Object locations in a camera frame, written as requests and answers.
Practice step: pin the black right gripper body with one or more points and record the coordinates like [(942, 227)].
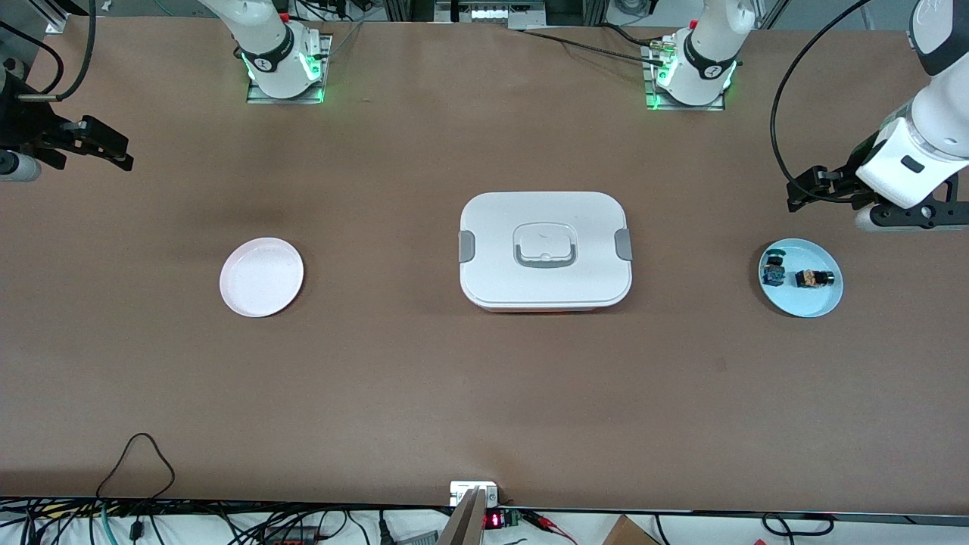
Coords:
[(29, 123)]

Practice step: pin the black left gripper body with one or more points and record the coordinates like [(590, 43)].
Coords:
[(846, 182)]

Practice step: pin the orange and black switch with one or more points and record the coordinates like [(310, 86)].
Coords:
[(814, 278)]

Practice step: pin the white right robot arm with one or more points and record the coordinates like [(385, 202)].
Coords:
[(269, 53)]

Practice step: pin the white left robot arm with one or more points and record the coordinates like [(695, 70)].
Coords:
[(920, 151)]

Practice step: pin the white lunch box grey latches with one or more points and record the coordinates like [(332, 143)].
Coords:
[(545, 288)]

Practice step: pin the light blue round plate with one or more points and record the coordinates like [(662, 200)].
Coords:
[(810, 303)]

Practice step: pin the pink round plate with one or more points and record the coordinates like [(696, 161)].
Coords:
[(261, 276)]

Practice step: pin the brown cardboard piece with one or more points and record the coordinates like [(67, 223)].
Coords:
[(628, 532)]

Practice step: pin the red clip leads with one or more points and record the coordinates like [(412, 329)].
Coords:
[(549, 524)]

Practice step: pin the small red digit display module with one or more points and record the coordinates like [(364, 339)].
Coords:
[(493, 520)]

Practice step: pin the grey metal bar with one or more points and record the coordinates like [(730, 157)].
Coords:
[(463, 526)]

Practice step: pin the blue and black switch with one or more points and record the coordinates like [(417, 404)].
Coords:
[(774, 271)]

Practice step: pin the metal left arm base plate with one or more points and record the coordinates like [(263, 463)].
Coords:
[(651, 98)]

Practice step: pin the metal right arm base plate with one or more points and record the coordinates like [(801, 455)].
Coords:
[(322, 76)]

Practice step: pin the metal frame with white labels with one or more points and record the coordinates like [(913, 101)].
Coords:
[(492, 14)]

